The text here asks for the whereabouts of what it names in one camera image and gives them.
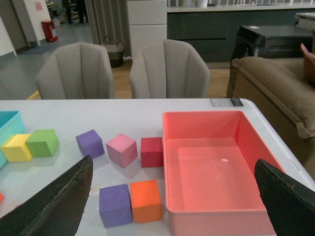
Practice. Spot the woven basket with handles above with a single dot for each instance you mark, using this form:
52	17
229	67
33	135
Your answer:
115	50

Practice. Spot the near purple foam cube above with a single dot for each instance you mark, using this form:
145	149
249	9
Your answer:
115	206

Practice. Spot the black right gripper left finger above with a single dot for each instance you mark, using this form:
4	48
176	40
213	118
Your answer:
57	209

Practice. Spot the pink foam cube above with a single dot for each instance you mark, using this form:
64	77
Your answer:
122	150

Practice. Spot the cyan plastic bin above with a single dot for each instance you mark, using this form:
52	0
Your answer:
11	123

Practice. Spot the left grey chair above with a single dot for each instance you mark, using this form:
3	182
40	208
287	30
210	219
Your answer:
76	71

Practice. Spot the white cabinet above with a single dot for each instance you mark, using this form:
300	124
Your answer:
147	22

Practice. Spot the grey chair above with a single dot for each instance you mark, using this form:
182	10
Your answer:
76	71
168	69

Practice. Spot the right orange foam cube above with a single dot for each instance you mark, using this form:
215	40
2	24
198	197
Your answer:
145	201

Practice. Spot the red fire extinguisher box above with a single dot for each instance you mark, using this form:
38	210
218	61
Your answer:
49	30

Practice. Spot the right grey chair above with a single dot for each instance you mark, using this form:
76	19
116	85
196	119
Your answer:
168	69

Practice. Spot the far purple foam cube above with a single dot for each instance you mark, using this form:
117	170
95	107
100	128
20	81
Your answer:
90	143

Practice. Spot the dark red foam cube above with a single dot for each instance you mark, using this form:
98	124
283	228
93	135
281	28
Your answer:
151	152

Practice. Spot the brown sofa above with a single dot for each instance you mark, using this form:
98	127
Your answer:
281	92

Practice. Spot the purple foam cube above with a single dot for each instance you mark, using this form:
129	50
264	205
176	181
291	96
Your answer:
90	143
115	206

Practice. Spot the orange foam cube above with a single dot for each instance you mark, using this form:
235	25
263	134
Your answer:
145	201
1	197

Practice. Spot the table label sticker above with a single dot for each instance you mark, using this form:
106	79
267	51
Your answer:
222	102

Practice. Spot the green foam cube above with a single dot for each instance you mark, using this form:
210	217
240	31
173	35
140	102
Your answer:
43	143

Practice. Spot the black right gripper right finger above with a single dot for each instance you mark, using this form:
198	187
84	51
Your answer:
290	205

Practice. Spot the left orange foam cube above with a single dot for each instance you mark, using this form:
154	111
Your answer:
1	197

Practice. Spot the yellow foam cube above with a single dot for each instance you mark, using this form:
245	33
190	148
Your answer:
15	148

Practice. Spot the pink plastic bin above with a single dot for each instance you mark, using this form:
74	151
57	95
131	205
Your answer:
209	160

